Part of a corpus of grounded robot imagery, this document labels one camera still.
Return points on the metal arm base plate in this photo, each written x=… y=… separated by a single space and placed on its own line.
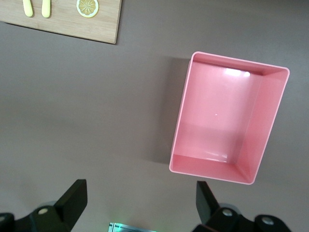
x=125 y=228

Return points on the lemon slice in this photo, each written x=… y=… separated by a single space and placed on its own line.
x=87 y=8

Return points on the pink plastic bin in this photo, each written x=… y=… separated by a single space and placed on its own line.
x=217 y=108

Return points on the yellow plastic fork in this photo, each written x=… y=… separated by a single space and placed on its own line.
x=46 y=9

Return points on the yellow plastic knife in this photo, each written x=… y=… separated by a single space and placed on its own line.
x=28 y=9

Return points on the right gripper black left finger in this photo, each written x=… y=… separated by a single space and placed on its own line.
x=72 y=200

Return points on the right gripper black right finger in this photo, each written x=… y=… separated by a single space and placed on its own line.
x=207 y=205

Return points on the bamboo cutting board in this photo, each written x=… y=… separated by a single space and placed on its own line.
x=62 y=19

